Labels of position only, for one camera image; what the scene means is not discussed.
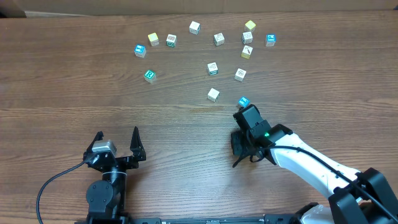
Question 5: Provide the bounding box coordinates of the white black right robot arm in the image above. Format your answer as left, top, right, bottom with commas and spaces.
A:
231, 105, 397, 223

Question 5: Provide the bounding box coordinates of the white picture block right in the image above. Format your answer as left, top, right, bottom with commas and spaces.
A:
242, 31, 253, 44

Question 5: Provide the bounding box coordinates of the yellow sided tool picture block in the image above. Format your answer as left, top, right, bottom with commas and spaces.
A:
241, 45, 253, 59

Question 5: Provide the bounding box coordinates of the yellow block top right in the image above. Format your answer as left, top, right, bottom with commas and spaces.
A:
244, 20, 256, 32

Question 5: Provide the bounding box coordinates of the blue block far left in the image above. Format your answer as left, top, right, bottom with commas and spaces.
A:
134, 44, 146, 58

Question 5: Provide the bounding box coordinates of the blue letter P block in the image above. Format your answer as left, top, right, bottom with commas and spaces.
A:
266, 34, 276, 47

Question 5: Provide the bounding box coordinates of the plain wooden block number 9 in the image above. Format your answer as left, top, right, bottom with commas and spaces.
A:
207, 88, 220, 102

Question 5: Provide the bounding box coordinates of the blue letter wooden block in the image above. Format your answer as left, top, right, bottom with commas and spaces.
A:
237, 96, 250, 109

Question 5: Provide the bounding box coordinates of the yellow block left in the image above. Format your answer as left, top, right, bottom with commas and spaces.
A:
148, 32, 159, 46

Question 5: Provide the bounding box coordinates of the white picture block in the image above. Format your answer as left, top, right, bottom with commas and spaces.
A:
242, 31, 253, 44
213, 32, 225, 46

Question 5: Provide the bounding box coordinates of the grapes picture green G block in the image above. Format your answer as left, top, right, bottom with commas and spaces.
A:
207, 62, 218, 75

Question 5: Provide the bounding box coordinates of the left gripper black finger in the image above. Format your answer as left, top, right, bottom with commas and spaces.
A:
130, 126, 146, 156
86, 131, 104, 152

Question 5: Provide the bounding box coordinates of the white picture block centre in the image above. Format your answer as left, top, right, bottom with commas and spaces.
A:
213, 32, 225, 46

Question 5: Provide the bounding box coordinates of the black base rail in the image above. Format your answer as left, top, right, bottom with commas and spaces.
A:
76, 214, 300, 224

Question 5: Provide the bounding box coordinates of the shell picture wooden block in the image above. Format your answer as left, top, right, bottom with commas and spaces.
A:
234, 68, 246, 82

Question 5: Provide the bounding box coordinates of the green letter R block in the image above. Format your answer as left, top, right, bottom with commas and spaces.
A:
144, 70, 156, 83

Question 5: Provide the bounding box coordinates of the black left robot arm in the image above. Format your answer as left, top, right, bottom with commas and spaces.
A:
83, 128, 146, 223

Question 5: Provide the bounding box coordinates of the white block top centre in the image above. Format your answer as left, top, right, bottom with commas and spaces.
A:
189, 21, 201, 35

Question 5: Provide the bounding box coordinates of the red picture green block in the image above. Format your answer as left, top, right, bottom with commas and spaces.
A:
166, 34, 177, 47

